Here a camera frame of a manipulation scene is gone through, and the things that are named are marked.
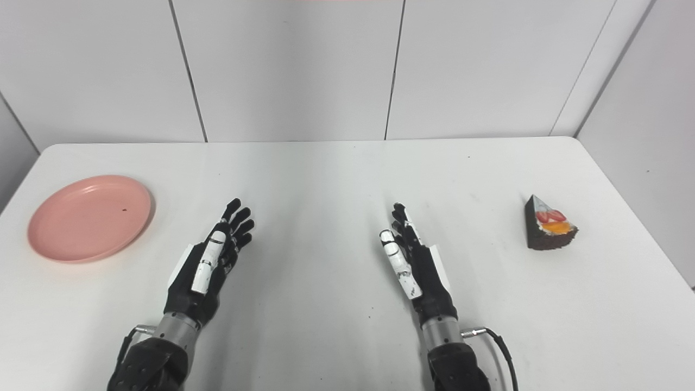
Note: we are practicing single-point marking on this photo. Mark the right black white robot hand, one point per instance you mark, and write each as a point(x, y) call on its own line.
point(429, 282)

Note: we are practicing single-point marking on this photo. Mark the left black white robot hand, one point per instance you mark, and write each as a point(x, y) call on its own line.
point(187, 290)

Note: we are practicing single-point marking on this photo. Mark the pink round plate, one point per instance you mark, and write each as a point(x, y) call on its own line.
point(89, 217)

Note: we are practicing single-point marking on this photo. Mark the chocolate cake slice with fruit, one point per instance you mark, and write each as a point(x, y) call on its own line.
point(545, 236)

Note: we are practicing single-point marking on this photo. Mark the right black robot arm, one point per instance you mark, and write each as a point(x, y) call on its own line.
point(453, 364)

